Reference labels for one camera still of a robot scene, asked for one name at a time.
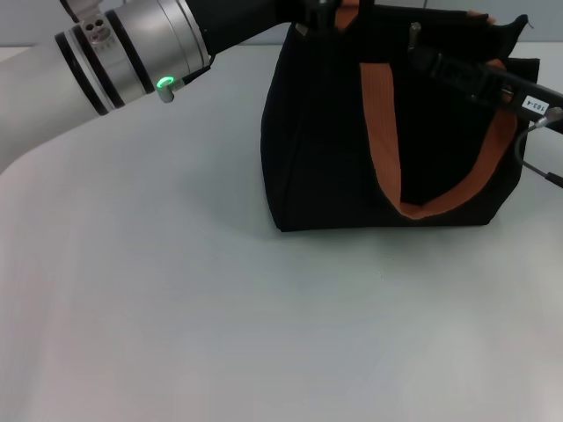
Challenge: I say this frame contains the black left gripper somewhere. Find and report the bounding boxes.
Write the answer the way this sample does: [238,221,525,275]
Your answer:
[185,0,340,57]

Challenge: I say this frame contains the silver metal zipper pull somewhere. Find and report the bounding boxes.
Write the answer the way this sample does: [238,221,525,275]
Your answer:
[406,22,423,55]

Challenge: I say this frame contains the black fabric bag orange handles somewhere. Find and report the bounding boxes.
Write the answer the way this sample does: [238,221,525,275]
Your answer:
[260,0,542,235]

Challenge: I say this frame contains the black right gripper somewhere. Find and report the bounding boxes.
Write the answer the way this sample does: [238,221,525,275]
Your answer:
[412,41,563,134]

